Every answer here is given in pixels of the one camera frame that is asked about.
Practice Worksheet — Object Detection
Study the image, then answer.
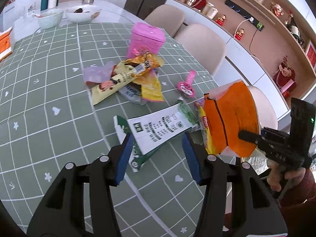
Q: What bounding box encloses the green white snack wrapper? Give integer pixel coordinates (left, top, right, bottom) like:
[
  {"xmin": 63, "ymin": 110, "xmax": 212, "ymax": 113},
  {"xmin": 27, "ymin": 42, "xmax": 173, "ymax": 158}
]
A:
[{"xmin": 113, "ymin": 99, "xmax": 200, "ymax": 172}]

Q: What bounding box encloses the pink lollipop wrapper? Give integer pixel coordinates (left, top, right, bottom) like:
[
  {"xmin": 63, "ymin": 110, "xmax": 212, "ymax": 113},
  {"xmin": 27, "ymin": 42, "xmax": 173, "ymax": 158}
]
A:
[{"xmin": 177, "ymin": 70, "xmax": 197, "ymax": 97}]

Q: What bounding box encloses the purple translucent wrapper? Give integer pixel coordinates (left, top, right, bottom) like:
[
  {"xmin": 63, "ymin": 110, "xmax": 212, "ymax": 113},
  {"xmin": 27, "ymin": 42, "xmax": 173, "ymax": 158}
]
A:
[{"xmin": 83, "ymin": 62, "xmax": 116, "ymax": 84}]

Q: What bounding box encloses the yellow cartoon snack wrapper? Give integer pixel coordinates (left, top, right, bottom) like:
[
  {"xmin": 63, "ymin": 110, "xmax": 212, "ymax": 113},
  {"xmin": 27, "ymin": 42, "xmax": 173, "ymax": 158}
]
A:
[{"xmin": 91, "ymin": 61, "xmax": 147, "ymax": 105}]

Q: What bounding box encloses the yellow pink snack wrapper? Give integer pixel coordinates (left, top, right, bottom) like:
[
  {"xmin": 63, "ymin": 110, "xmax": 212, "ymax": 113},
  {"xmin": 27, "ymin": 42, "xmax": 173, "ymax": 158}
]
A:
[{"xmin": 133, "ymin": 70, "xmax": 164, "ymax": 102}]

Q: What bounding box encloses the orange brown snack wrapper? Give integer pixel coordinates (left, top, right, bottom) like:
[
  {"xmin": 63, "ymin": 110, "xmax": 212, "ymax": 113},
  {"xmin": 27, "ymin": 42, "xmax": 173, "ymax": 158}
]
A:
[{"xmin": 123, "ymin": 53, "xmax": 165, "ymax": 76}]

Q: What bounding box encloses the person's right hand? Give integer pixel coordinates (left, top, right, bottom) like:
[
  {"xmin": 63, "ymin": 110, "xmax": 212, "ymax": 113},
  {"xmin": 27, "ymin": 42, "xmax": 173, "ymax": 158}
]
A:
[{"xmin": 267, "ymin": 159, "xmax": 306, "ymax": 192}]

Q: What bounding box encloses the near beige chair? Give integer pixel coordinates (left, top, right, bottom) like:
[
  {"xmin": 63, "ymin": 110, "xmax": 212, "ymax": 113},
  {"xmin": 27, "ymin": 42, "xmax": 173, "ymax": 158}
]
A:
[{"xmin": 248, "ymin": 86, "xmax": 278, "ymax": 130}]

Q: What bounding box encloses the beige chair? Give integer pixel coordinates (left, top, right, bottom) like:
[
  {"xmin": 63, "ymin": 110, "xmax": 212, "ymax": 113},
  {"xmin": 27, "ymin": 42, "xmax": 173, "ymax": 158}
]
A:
[
  {"xmin": 144, "ymin": 4, "xmax": 185, "ymax": 38},
  {"xmin": 175, "ymin": 24, "xmax": 226, "ymax": 75},
  {"xmin": 248, "ymin": 86, "xmax": 278, "ymax": 130}
]

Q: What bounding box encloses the red plush monkey toy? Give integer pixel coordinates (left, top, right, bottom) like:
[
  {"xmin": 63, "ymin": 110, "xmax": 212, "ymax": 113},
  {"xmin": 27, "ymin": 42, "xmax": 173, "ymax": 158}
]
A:
[{"xmin": 273, "ymin": 56, "xmax": 296, "ymax": 98}]

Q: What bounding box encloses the red framed picture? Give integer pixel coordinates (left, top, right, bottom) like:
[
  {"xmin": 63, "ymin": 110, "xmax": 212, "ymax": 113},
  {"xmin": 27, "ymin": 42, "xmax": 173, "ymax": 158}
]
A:
[{"xmin": 305, "ymin": 40, "xmax": 316, "ymax": 70}]

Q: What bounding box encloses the green checked tablecloth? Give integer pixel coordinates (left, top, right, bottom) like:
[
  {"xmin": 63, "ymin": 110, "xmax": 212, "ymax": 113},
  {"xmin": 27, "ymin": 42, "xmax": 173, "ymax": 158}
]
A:
[{"xmin": 1, "ymin": 23, "xmax": 217, "ymax": 236}]

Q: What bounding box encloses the wine bottle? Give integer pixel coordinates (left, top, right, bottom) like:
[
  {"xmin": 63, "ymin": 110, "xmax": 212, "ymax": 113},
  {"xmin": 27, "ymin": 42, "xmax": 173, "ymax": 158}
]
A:
[{"xmin": 284, "ymin": 10, "xmax": 301, "ymax": 43}]

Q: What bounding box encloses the red doll figurine right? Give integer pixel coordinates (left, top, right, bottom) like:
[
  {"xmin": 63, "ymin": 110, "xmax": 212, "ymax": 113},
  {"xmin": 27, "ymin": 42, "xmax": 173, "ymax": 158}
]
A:
[{"xmin": 235, "ymin": 28, "xmax": 245, "ymax": 41}]

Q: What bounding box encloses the red doll figurine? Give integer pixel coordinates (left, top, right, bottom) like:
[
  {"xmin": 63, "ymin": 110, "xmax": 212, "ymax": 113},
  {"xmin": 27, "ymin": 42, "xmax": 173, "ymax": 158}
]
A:
[
  {"xmin": 235, "ymin": 28, "xmax": 245, "ymax": 41},
  {"xmin": 215, "ymin": 14, "xmax": 226, "ymax": 26}
]

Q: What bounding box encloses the black power strip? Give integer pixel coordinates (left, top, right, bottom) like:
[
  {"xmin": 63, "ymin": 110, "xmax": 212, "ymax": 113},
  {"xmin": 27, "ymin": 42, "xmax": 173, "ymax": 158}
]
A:
[{"xmin": 224, "ymin": 0, "xmax": 265, "ymax": 31}]

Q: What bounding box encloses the middle beige chair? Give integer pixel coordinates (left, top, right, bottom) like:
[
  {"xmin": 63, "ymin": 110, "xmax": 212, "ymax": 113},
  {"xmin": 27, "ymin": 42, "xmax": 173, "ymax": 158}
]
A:
[{"xmin": 175, "ymin": 24, "xmax": 226, "ymax": 75}]

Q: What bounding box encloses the red doll figurine left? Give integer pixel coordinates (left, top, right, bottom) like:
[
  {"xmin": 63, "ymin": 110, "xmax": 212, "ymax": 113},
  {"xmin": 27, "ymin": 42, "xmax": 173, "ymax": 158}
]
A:
[{"xmin": 215, "ymin": 14, "xmax": 226, "ymax": 26}]

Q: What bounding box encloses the white canister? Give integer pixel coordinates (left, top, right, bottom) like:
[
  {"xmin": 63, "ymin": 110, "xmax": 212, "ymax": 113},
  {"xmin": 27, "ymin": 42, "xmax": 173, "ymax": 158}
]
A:
[{"xmin": 206, "ymin": 7, "xmax": 218, "ymax": 19}]

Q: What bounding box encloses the orange tissue box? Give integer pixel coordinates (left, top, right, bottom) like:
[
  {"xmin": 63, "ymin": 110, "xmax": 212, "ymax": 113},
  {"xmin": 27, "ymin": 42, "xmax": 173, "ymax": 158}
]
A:
[{"xmin": 0, "ymin": 27, "xmax": 14, "ymax": 61}]

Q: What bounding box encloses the far beige chair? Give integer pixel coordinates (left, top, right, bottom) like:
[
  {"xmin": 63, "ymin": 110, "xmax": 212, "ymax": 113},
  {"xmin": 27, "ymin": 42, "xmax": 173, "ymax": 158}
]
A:
[{"xmin": 144, "ymin": 4, "xmax": 185, "ymax": 38}]

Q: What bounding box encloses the pink tin box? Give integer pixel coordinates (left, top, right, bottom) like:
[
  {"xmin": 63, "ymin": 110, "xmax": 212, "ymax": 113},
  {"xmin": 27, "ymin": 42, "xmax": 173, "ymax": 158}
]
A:
[{"xmin": 126, "ymin": 23, "xmax": 166, "ymax": 59}]

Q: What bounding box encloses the light green bowl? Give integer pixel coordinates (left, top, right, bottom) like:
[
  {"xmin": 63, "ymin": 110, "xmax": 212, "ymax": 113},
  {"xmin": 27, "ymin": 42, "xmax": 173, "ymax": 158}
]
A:
[{"xmin": 38, "ymin": 9, "xmax": 64, "ymax": 29}]

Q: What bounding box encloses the white bowl with food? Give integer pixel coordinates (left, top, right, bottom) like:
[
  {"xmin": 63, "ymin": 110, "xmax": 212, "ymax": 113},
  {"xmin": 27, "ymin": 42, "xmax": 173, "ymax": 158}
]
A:
[{"xmin": 65, "ymin": 5, "xmax": 102, "ymax": 24}]

